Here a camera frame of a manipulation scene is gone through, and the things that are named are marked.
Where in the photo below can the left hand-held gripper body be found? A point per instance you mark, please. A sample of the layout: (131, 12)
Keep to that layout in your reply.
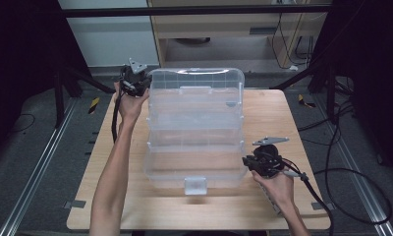
(132, 82)

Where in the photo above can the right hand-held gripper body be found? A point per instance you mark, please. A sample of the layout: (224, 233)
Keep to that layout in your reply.
(268, 160)

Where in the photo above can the clear plastic storage box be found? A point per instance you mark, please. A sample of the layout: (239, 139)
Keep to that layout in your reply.
(194, 131)

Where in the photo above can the person's left hand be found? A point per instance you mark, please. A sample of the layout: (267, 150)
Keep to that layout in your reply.
(130, 106)

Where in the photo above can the person's right hand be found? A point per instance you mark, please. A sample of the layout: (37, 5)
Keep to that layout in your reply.
(279, 190)

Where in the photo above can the yellow and black tape strip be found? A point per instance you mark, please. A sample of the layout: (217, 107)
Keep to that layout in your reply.
(93, 105)
(305, 102)

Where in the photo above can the white cabinet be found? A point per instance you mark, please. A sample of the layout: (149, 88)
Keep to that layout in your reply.
(112, 39)

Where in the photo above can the grey tape piece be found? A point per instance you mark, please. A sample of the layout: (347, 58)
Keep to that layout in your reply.
(319, 206)
(76, 204)

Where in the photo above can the black metal stand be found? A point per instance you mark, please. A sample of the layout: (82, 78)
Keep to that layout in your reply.
(58, 98)
(331, 95)

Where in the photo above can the light wooden desk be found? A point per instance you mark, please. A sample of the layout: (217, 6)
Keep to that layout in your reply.
(217, 26)

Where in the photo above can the white plug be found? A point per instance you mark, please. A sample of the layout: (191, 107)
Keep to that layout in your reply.
(293, 68)

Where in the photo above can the black horizontal frame bar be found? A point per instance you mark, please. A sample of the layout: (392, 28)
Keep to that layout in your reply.
(184, 11)

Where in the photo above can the aluminium floor rail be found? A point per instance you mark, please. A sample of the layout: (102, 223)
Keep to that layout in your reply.
(37, 170)
(358, 183)

